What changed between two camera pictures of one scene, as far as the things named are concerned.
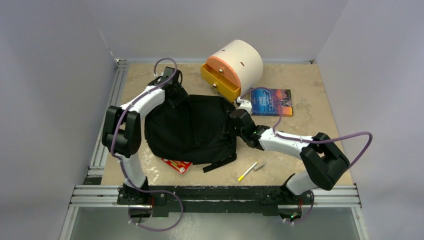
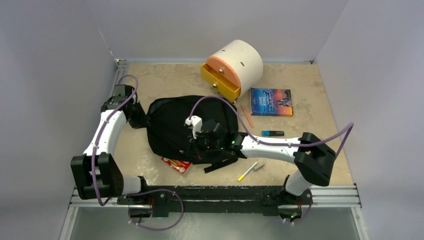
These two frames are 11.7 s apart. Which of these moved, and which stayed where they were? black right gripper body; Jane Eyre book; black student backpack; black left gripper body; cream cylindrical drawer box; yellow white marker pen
Moved: black left gripper body; black right gripper body
Stayed: black student backpack; yellow white marker pen; Jane Eyre book; cream cylindrical drawer box
